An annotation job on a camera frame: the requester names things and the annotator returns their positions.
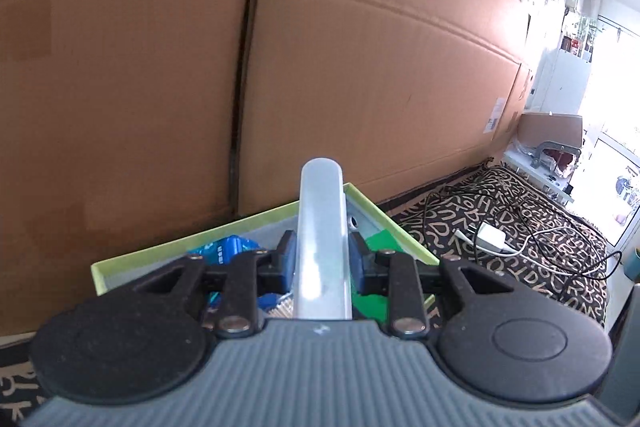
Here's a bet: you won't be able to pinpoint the blue box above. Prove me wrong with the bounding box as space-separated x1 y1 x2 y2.
189 234 273 308

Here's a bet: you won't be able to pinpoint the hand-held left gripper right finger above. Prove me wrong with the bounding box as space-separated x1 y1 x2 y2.
348 231 516 338

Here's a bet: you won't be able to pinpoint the light green box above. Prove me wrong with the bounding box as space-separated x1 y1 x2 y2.
91 182 442 323

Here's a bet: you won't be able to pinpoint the black letter-print mat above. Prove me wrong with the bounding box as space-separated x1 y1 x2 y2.
0 162 626 427

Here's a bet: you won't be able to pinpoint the green packet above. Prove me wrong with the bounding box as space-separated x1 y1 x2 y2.
352 229 401 320

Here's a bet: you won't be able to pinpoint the large cardboard box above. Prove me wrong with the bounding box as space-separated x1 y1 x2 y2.
0 0 273 338
235 0 533 218

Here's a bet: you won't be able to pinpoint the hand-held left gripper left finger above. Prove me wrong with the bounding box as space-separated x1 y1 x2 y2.
131 229 300 339

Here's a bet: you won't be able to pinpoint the white cabinet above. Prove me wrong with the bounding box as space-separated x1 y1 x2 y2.
530 47 593 118

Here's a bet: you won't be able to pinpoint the translucent plastic tube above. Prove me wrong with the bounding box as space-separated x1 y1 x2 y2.
291 157 353 322

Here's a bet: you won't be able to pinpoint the white shipping label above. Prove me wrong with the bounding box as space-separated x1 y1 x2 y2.
486 98 505 134

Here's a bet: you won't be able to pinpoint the white power adapter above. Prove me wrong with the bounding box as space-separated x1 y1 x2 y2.
472 221 521 254

